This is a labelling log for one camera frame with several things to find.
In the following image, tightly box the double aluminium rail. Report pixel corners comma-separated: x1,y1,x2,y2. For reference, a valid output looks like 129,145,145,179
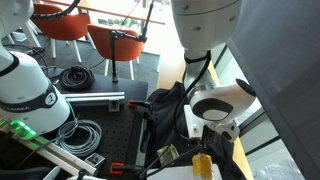
62,91,126,108

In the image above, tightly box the grey coiled cable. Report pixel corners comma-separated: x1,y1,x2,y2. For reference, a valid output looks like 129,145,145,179
54,119,103,158

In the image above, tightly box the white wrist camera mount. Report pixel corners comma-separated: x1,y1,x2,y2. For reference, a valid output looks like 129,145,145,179
184,104,205,140

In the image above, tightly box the black tripod stand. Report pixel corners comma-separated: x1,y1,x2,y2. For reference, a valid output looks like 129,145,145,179
109,0,155,84

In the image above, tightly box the black vest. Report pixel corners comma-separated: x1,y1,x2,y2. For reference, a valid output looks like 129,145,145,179
146,80,248,180

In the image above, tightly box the metal corner bracket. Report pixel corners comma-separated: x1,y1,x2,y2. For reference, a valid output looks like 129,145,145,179
84,152,106,168
108,99,121,113

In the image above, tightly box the single aluminium rail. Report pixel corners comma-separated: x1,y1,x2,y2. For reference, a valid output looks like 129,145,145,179
13,131,98,177

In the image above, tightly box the black coiled cable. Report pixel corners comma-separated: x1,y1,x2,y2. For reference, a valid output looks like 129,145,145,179
58,64,96,91

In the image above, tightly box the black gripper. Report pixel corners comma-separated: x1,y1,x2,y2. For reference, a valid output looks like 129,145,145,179
200,125,218,149

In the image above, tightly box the black floor cable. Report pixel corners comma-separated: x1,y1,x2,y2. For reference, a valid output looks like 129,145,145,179
0,43,51,76

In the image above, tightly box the wooden background table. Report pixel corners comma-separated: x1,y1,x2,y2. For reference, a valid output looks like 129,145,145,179
76,0,166,26

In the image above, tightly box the yellow block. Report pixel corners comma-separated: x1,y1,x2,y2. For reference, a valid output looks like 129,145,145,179
191,152,214,180

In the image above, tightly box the black clamp orange tip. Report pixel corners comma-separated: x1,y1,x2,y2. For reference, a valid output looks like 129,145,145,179
109,162,148,177
127,99,157,154

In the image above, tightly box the orange chair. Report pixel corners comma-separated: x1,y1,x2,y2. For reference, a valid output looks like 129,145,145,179
31,3,92,64
87,23,145,81

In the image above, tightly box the black perforated breadboard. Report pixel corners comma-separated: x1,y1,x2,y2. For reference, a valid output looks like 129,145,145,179
71,103,148,176

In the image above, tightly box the grey flat tray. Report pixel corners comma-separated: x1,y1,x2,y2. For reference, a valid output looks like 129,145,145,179
146,163,224,180

